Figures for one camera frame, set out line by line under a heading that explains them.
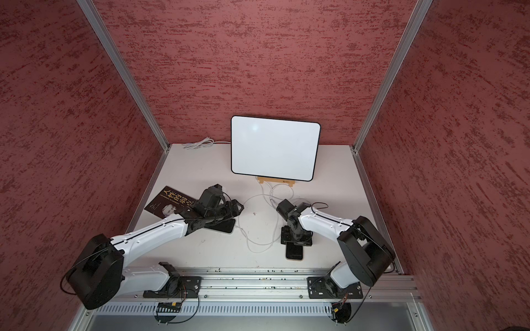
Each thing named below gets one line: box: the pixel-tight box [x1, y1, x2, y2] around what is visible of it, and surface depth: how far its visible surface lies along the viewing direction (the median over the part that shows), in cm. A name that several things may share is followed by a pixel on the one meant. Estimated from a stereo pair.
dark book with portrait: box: [144, 185, 198, 220], surface depth 97 cm
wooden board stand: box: [256, 176, 297, 187], surface depth 102 cm
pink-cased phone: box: [285, 242, 303, 260], surface depth 82 cm
